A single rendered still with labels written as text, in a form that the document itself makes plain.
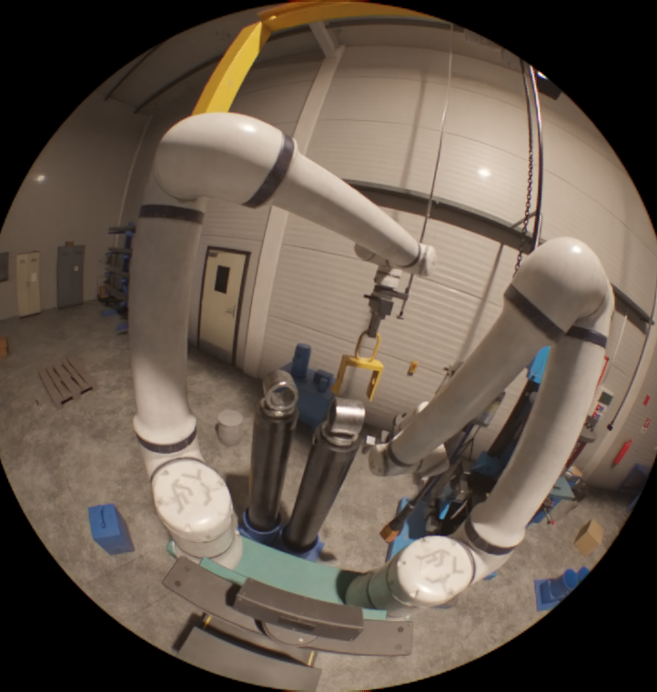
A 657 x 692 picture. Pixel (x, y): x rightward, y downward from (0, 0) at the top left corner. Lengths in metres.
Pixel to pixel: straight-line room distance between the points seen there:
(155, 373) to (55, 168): 9.36
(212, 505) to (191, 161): 0.51
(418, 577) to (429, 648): 2.06
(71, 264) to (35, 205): 2.49
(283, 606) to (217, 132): 0.48
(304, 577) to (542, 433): 0.63
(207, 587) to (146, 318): 0.40
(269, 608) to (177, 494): 0.28
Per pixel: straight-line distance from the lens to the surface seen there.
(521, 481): 0.51
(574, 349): 0.46
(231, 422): 2.82
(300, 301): 3.63
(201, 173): 0.30
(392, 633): 0.42
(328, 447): 1.03
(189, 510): 0.47
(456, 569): 0.54
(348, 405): 0.98
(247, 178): 0.30
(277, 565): 0.72
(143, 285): 0.41
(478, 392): 0.41
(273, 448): 1.20
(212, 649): 1.33
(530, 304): 0.35
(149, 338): 0.43
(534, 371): 1.82
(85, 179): 9.71
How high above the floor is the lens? 2.16
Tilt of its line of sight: 19 degrees down
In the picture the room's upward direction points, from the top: 14 degrees clockwise
